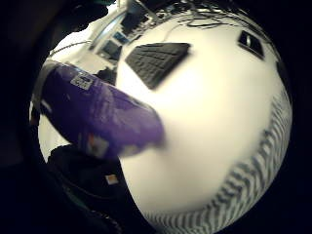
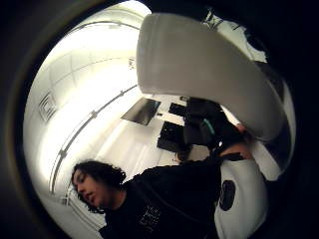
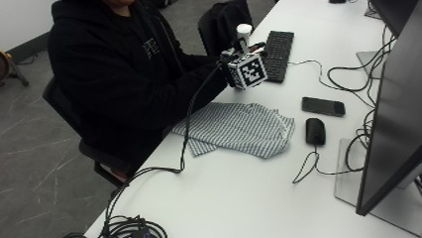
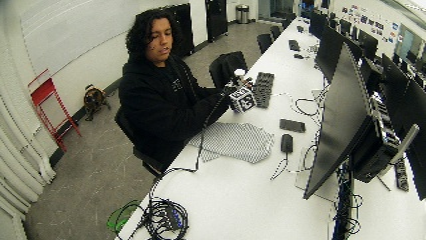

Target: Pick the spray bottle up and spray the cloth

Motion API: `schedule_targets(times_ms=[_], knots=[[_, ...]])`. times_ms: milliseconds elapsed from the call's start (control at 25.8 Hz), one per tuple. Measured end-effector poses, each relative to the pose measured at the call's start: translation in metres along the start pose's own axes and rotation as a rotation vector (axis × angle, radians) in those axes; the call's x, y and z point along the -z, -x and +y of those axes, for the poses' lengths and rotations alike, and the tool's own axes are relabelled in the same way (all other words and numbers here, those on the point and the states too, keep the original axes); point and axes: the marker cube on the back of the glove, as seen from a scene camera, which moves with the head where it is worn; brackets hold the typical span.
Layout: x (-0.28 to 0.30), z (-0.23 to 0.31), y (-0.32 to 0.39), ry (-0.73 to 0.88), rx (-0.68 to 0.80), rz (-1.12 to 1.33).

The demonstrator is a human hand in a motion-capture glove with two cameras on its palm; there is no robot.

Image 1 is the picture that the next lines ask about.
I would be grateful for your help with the purple snack packet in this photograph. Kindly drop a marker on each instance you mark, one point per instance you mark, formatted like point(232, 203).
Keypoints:
point(104, 113)

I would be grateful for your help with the dark computer monitor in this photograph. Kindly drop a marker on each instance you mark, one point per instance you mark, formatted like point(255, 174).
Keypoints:
point(110, 49)

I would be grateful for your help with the black keyboard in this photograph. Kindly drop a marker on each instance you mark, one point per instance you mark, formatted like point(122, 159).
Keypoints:
point(156, 61)

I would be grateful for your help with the computer monitor with blue screen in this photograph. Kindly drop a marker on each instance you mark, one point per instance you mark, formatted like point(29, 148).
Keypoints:
point(121, 37)

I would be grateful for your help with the small black box device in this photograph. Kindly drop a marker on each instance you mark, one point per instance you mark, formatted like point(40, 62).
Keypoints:
point(251, 44)

